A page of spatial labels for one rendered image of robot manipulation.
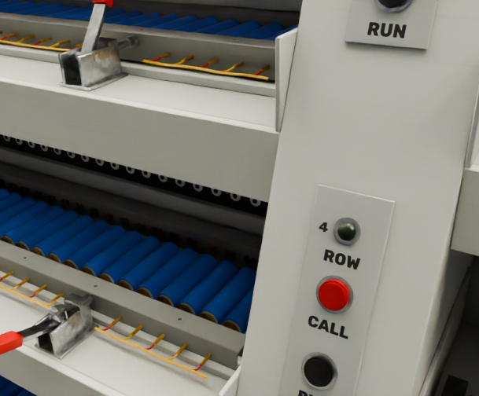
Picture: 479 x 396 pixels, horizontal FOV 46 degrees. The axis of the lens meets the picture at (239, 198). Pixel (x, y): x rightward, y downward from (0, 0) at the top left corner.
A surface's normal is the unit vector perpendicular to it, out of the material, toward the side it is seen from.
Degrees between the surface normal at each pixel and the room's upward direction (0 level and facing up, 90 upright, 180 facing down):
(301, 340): 90
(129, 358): 21
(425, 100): 90
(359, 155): 90
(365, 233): 90
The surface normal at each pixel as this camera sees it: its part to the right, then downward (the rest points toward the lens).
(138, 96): -0.03, -0.88
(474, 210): -0.51, 0.43
